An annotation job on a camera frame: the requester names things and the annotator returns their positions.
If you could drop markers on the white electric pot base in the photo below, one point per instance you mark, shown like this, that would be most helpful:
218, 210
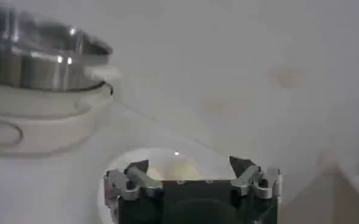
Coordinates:
45, 131

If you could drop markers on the white steamed bun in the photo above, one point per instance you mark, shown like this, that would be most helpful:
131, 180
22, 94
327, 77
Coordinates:
179, 171

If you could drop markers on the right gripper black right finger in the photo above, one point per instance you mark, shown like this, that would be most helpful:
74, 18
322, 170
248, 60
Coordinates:
255, 181

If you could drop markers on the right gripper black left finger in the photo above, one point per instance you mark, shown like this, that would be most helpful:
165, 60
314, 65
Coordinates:
127, 182

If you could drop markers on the white round plate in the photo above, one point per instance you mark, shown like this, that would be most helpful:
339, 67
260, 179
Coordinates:
197, 159

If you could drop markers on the steel steamer basket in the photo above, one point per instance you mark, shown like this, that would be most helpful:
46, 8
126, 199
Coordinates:
30, 67

